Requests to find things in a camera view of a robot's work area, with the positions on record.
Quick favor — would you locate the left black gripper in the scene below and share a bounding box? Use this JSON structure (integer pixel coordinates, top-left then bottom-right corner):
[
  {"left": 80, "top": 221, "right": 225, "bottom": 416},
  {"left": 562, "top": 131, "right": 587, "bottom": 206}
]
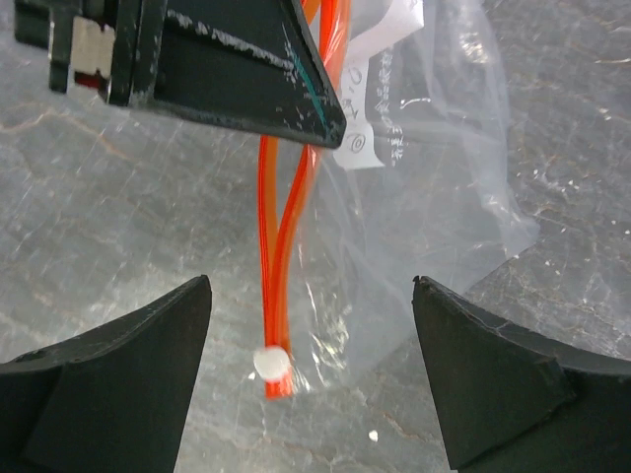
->
[{"left": 14, "top": 0, "right": 346, "bottom": 149}]

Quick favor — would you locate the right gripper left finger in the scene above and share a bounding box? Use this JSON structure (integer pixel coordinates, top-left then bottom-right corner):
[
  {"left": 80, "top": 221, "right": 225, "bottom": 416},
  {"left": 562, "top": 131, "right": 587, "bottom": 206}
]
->
[{"left": 1, "top": 275, "right": 212, "bottom": 472}]

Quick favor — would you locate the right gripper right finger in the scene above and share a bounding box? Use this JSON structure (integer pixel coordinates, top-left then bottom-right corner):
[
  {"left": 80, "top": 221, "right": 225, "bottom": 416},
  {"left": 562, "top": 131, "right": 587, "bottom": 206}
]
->
[{"left": 412, "top": 277, "right": 630, "bottom": 472}]

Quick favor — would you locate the clear zip bag orange zipper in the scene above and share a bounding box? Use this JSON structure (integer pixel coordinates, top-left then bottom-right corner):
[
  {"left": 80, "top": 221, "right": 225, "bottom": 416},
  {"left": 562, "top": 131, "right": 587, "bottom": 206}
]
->
[{"left": 88, "top": 1, "right": 538, "bottom": 398}]

